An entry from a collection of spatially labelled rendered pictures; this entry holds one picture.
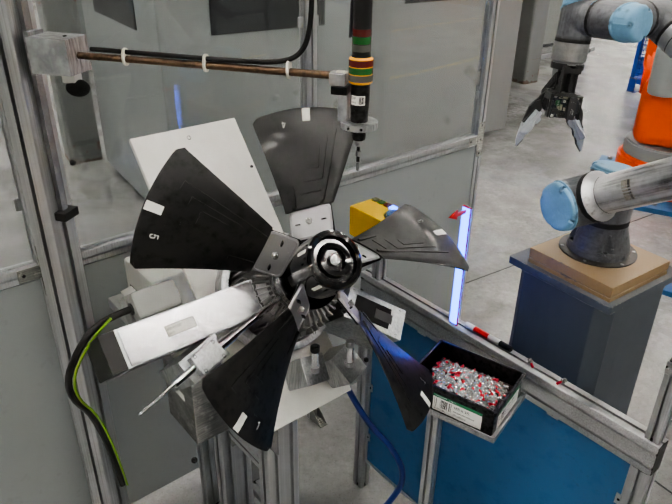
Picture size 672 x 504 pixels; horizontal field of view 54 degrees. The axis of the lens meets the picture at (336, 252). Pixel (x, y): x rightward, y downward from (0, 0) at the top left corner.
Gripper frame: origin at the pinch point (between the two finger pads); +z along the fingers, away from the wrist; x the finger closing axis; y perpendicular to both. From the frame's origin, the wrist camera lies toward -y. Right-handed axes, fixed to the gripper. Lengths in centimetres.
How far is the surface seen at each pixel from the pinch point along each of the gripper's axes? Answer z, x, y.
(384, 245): 16.8, -36.8, 28.5
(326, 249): 13, -48, 42
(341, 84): -16, -48, 36
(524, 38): 21, 123, -623
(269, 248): 14, -59, 42
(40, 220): 22, -114, 20
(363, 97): -14, -44, 36
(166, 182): 1, -76, 48
